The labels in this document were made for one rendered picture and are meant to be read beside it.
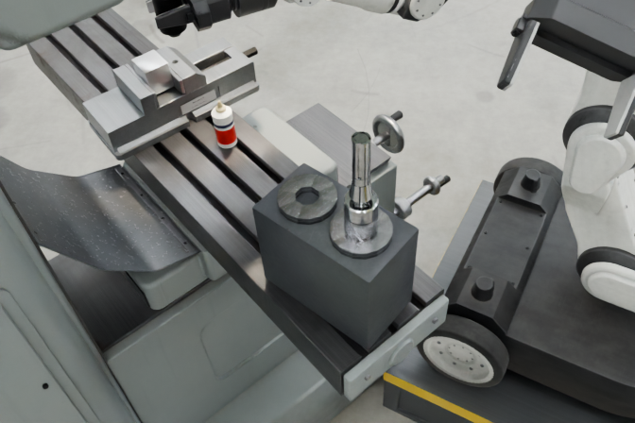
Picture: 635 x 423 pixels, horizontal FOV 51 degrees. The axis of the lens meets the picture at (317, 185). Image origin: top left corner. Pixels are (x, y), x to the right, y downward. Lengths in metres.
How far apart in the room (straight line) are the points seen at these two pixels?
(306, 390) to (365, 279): 0.94
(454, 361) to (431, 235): 0.85
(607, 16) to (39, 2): 0.65
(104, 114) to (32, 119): 1.70
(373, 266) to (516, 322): 0.65
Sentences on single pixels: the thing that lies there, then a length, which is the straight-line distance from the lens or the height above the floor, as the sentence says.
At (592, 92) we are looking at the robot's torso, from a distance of 1.21.
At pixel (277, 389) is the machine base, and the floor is 0.20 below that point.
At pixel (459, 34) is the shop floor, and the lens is 3.24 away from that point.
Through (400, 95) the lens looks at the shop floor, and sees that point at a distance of 2.86.
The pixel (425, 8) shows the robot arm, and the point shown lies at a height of 1.12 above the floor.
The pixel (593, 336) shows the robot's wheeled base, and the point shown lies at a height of 0.57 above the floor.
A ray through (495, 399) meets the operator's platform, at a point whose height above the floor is 0.40.
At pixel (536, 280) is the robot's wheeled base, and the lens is 1.58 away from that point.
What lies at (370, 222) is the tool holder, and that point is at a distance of 0.89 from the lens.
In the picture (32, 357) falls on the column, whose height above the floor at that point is 0.90.
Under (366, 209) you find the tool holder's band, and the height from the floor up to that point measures 1.17.
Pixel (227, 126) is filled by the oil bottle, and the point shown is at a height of 0.96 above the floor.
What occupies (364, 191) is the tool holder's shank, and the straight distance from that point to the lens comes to 0.85.
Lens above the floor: 1.83
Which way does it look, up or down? 47 degrees down
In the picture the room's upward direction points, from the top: 4 degrees counter-clockwise
